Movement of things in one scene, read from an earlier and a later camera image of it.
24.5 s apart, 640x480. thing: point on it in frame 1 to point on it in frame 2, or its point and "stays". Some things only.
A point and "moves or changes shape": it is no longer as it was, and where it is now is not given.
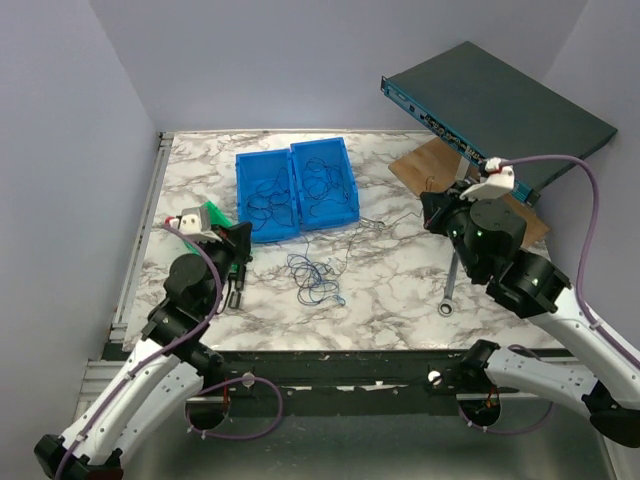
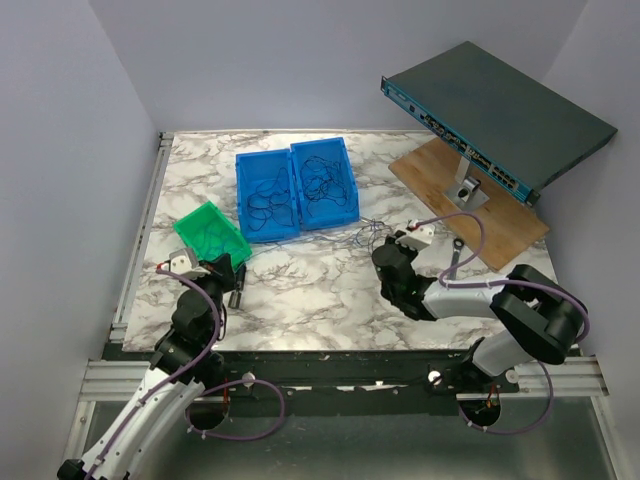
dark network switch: [480, 108] stays
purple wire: [419, 213] to [335, 238]
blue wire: [317, 280] moves or changes shape
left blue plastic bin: [267, 194] stays
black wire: [270, 200] stays
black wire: [323, 183] stays
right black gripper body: [447, 217] to [410, 252]
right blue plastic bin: [325, 183] stays
